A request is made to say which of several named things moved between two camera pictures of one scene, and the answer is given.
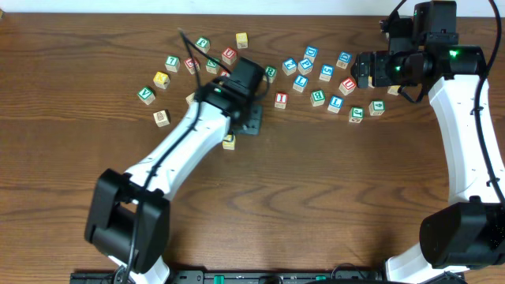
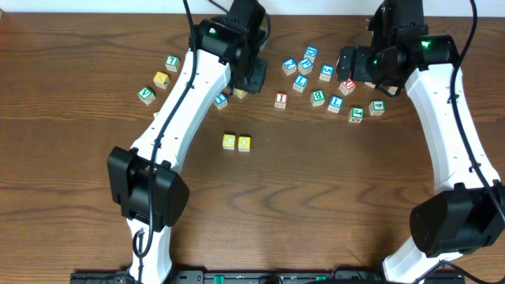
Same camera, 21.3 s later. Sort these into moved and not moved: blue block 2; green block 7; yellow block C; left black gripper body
Moved: left black gripper body
Not moved: yellow block C; blue block 2; green block 7
